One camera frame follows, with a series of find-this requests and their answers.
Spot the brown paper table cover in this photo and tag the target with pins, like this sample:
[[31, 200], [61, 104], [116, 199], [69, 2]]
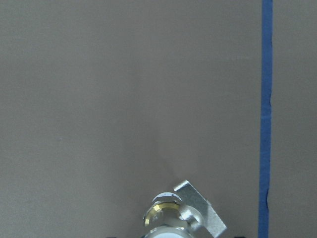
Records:
[[106, 103]]

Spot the PPR valve with metal handle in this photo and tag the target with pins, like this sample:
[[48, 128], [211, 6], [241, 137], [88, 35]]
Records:
[[183, 213]]

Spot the blue tape grid lines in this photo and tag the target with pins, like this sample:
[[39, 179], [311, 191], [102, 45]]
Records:
[[266, 116]]

